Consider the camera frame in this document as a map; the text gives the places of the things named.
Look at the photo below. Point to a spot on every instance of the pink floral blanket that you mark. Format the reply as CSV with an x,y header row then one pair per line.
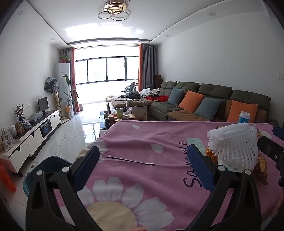
x,y
144,178

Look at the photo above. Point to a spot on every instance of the left orange grey curtain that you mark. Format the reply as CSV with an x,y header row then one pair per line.
x,y
67,55

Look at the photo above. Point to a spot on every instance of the orange cushion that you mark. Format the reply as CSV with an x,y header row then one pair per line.
x,y
238,107
191,101

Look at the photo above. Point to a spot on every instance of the ring ceiling lamp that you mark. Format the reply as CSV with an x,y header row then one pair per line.
x,y
116,10

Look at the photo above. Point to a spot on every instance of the orange cushion near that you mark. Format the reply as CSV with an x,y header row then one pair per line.
x,y
238,107

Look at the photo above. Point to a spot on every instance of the blue paper coffee cup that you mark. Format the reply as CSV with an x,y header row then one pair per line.
x,y
244,117

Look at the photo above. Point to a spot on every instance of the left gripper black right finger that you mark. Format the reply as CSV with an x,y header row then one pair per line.
x,y
243,211

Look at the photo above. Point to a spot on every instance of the grey blue cushion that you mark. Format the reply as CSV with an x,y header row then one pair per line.
x,y
175,96
208,108

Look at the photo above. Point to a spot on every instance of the grey blue cushion near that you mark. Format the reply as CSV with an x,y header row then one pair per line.
x,y
208,108

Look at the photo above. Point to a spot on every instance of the glass coffee table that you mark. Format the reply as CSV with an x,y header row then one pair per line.
x,y
109,117

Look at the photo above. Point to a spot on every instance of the tall potted plant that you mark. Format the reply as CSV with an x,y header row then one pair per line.
x,y
65,97

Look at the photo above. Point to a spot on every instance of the white tv cabinet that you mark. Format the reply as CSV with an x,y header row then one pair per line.
x,y
29,143

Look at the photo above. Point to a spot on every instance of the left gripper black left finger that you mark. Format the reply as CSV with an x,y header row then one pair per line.
x,y
52,187

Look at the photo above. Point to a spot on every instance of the dark green sectional sofa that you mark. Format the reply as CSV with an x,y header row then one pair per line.
x,y
163,111

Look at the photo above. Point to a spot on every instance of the white standing air conditioner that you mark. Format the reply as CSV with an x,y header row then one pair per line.
x,y
61,68

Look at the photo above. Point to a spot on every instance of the gold foil snack wrapper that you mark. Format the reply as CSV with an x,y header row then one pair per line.
x,y
260,171

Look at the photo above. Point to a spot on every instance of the black monitor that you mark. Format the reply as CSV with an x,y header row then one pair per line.
x,y
43,105

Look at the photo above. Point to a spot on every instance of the orange cushion far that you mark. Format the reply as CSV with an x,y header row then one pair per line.
x,y
191,101

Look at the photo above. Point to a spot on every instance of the orange grey curtain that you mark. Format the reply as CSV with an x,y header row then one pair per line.
x,y
67,55
148,65

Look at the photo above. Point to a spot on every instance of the white foam fruit net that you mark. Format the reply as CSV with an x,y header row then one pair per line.
x,y
235,146

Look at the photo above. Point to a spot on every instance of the grey blue cushion far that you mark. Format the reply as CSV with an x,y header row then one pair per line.
x,y
175,96

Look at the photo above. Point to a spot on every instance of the right orange grey curtain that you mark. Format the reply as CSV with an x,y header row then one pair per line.
x,y
148,65

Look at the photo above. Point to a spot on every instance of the orange peel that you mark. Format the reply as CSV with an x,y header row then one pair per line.
x,y
212,155

